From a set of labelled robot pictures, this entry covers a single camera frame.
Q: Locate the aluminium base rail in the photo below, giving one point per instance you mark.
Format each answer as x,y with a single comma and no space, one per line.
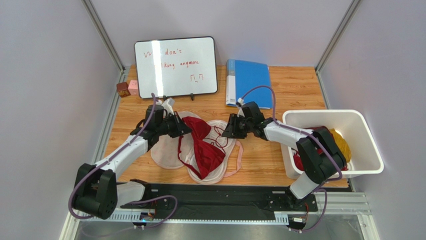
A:
342,215

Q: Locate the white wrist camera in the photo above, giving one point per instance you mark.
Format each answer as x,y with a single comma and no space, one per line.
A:
168,105
239,104

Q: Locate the white dry-erase board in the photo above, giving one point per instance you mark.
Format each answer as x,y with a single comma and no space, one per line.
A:
176,67

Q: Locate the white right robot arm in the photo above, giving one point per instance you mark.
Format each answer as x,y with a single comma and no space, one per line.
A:
319,153

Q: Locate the brown cube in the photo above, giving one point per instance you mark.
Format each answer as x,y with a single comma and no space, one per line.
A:
122,89

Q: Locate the white plastic bin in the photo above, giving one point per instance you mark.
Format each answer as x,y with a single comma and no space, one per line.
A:
351,125

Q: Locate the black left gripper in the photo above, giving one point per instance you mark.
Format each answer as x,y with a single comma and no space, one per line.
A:
181,128

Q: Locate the yellow garment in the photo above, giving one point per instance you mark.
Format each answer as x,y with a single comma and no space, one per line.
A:
341,144

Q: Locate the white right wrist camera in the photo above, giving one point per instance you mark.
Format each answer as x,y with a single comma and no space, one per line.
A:
239,104

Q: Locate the floral mesh laundry bag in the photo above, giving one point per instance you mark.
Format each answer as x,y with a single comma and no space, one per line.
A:
164,153

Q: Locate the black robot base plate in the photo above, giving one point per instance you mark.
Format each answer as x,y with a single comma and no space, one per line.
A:
223,202

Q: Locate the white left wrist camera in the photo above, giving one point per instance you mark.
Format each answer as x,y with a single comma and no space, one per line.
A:
168,105

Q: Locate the red bra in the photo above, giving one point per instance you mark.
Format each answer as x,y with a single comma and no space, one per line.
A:
208,156

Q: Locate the blue file folder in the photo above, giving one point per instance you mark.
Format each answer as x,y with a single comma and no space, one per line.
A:
242,76

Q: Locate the pink cube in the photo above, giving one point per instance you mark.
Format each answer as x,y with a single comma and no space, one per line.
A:
133,87

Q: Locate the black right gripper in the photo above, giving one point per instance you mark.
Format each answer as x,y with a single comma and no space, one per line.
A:
234,126

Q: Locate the dark red clothes pile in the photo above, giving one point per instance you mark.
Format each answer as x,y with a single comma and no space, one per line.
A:
297,160

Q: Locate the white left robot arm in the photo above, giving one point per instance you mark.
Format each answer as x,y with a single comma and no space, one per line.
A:
96,190

